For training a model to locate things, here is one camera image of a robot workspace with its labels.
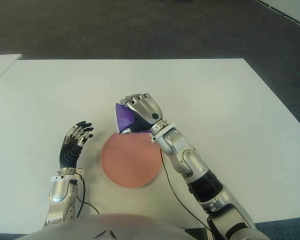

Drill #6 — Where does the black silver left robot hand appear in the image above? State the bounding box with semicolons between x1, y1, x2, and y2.
58;120;94;170

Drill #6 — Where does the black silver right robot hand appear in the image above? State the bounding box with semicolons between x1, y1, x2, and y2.
118;92;165;134

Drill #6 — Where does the purple tissue paper pack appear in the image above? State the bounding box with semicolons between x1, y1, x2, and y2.
114;101;153;136

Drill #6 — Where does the pink round plate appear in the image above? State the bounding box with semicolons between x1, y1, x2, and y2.
100;131;163;188

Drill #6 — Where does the grey robot torso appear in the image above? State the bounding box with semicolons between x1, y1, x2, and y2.
22;212;191;240

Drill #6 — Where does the white neighbouring table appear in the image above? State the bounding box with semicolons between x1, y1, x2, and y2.
0;53;23;88

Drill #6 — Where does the white floor strip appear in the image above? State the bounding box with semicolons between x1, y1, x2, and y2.
256;0;300;26

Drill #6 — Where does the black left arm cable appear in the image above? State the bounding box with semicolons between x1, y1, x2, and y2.
76;174;101;215

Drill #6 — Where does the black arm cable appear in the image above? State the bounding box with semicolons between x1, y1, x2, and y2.
159;147;212;235
76;174;101;215

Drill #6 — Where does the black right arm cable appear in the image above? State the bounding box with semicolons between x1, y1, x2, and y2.
159;147;212;235

